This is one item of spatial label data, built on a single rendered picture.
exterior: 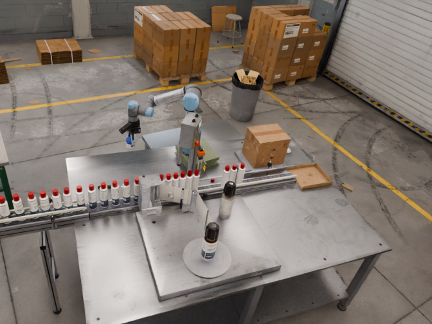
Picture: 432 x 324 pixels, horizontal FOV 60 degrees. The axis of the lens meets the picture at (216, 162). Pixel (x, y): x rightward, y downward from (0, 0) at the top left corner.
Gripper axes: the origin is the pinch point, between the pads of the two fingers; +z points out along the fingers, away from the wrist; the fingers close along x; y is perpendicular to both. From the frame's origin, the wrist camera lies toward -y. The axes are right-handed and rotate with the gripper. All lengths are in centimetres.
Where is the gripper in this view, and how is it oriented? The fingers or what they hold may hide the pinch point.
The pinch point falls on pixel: (130, 141)
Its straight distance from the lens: 309.3
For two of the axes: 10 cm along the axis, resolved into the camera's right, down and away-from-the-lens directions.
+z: -1.3, 7.8, 6.1
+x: -5.1, -5.8, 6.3
